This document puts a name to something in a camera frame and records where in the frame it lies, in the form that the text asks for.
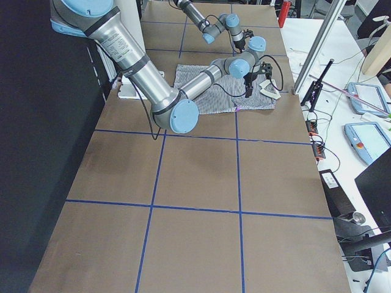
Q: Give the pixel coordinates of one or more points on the striped polo shirt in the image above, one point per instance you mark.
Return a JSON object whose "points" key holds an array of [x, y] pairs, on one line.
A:
{"points": [[227, 96]]}

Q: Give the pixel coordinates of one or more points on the red cylinder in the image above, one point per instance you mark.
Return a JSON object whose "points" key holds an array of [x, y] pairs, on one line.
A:
{"points": [[283, 12]]}

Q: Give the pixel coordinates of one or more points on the teach pendant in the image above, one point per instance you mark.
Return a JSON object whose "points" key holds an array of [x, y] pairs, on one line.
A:
{"points": [[368, 139], [369, 93]]}

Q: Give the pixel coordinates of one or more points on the far teach pendant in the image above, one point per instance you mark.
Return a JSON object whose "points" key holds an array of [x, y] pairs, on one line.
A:
{"points": [[369, 93]]}

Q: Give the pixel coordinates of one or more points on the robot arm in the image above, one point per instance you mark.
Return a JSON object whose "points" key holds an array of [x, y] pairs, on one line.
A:
{"points": [[172, 108], [210, 21]]}

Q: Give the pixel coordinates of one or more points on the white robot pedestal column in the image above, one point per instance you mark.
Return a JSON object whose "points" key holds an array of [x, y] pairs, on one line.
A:
{"points": [[129, 16]]}

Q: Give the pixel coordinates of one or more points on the metal cup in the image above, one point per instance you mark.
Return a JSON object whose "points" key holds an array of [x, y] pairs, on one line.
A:
{"points": [[358, 218]]}

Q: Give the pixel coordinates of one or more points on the near teach pendant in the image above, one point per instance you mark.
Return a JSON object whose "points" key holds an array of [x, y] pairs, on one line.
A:
{"points": [[368, 139]]}

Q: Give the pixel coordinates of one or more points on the seated person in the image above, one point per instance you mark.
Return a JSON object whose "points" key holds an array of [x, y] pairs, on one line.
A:
{"points": [[374, 18]]}

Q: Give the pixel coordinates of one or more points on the black monitor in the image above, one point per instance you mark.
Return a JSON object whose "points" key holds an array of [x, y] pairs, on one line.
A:
{"points": [[374, 187]]}

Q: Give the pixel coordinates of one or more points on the orange black connector strip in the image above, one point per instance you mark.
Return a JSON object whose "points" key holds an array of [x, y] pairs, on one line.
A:
{"points": [[318, 144]]}

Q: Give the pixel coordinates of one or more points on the long metal rod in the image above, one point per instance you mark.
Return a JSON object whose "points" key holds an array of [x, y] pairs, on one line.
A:
{"points": [[353, 96]]}

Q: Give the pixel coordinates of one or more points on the aluminium frame post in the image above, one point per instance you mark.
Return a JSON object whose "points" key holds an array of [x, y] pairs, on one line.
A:
{"points": [[321, 37]]}

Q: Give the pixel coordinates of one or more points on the black stand with clamp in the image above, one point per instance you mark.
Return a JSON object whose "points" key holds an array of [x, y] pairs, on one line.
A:
{"points": [[314, 90]]}

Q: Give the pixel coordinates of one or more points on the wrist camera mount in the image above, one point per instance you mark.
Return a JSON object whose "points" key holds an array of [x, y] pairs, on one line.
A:
{"points": [[248, 33], [265, 69]]}

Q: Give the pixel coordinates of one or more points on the black box with label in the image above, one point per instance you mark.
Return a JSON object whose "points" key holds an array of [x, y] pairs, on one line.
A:
{"points": [[337, 200]]}

